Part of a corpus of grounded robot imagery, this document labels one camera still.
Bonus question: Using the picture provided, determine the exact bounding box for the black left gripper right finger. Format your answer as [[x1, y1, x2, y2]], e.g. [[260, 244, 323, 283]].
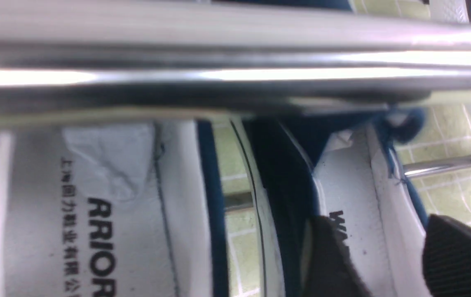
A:
[[422, 214, 471, 297]]

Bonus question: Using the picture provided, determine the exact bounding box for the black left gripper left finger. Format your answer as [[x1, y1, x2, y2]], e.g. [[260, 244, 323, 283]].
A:
[[302, 216, 372, 297]]

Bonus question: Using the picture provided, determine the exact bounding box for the navy slip-on shoe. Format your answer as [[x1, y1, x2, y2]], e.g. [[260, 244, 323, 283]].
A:
[[0, 120, 230, 297], [230, 109, 431, 297]]

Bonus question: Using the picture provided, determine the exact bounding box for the stainless steel shoe rack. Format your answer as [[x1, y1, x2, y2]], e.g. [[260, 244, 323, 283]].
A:
[[0, 0, 471, 211]]

